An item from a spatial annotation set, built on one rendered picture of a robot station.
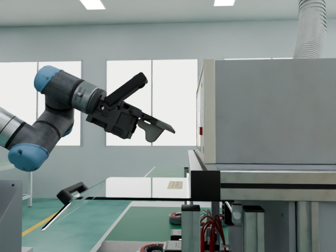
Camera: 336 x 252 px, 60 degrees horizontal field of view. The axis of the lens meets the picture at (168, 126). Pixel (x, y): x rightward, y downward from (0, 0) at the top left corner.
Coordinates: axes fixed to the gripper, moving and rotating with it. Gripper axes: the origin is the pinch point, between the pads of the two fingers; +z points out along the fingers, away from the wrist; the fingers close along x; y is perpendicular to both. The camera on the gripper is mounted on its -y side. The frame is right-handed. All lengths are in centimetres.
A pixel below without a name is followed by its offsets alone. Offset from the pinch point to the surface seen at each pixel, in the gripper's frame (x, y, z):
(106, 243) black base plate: -37, 49, -6
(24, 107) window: -468, 80, -302
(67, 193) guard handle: 14.4, 20.4, -12.3
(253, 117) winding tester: 14.3, -8.3, 14.2
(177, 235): -17.6, 28.4, 14.2
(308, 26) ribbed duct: -111, -92, 43
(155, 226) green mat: -66, 44, 9
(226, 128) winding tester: 14.3, -4.2, 10.4
